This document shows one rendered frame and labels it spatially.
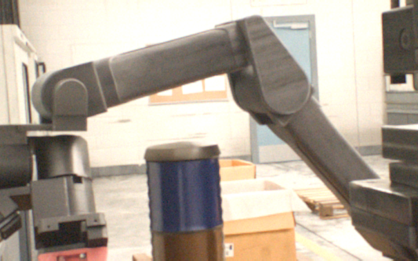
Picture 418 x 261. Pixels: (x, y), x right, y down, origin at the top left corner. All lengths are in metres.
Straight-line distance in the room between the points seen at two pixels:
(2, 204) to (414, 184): 0.42
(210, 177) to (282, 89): 0.54
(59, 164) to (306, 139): 0.30
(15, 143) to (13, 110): 4.35
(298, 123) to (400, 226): 0.39
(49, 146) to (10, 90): 4.35
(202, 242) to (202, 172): 0.03
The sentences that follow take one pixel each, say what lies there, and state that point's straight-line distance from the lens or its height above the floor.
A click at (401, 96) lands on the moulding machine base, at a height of 0.89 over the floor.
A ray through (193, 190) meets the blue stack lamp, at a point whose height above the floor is 1.17.
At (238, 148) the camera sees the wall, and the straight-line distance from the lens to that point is 11.67.
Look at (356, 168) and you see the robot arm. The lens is 0.99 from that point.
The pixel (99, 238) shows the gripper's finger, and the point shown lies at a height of 1.08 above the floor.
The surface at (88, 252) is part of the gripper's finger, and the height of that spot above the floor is 1.07.
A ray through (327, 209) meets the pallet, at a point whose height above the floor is 0.09.
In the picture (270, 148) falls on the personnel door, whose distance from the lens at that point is 11.76.
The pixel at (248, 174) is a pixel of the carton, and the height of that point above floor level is 0.67.
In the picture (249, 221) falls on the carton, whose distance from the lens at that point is 4.14.
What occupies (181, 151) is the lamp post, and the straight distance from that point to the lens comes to 0.37.
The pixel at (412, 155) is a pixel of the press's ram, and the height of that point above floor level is 1.16.
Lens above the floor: 1.22
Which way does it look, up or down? 3 degrees down
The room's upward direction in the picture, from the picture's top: 4 degrees counter-clockwise
